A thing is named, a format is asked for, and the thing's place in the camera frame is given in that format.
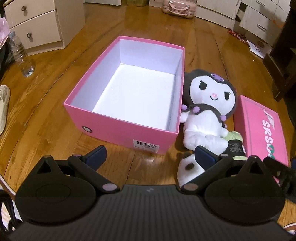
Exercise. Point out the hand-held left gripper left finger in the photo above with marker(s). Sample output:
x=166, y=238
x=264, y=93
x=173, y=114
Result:
x=97, y=154

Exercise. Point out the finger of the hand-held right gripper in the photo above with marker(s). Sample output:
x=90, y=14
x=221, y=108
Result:
x=278, y=170

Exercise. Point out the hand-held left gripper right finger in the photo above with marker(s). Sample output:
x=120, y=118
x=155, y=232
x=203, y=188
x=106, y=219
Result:
x=205, y=158

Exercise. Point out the white plush toy brown spots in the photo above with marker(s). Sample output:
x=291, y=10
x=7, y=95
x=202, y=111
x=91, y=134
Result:
x=188, y=167

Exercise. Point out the pink cardboard box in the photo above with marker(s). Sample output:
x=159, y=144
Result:
x=115, y=129

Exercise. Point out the green and black tube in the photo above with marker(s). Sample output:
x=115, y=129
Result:
x=234, y=146

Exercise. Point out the black and white plush doll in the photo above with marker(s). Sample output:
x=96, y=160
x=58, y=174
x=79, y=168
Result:
x=203, y=120

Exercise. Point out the pink box lid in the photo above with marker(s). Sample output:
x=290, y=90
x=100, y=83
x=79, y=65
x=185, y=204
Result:
x=254, y=120

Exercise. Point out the white shoe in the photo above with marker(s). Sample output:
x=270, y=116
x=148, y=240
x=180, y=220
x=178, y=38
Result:
x=4, y=109

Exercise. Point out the clear plastic water bottle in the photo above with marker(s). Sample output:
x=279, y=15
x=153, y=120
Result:
x=23, y=60

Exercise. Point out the white booklet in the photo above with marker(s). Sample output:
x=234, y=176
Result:
x=259, y=49

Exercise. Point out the dark wooden table leg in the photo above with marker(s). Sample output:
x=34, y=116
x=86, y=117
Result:
x=283, y=46

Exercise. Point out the red packet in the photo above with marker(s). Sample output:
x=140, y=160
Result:
x=237, y=34

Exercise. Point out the beige drawer cabinet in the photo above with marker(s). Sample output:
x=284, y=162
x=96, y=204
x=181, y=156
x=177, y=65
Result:
x=46, y=23

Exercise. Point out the white drawer cabinet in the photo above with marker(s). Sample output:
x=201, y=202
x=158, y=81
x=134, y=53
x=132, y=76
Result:
x=261, y=20

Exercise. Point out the pink suitcase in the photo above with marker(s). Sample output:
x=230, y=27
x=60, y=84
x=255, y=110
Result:
x=178, y=8

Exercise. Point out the pink packaging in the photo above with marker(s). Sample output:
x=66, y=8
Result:
x=3, y=31

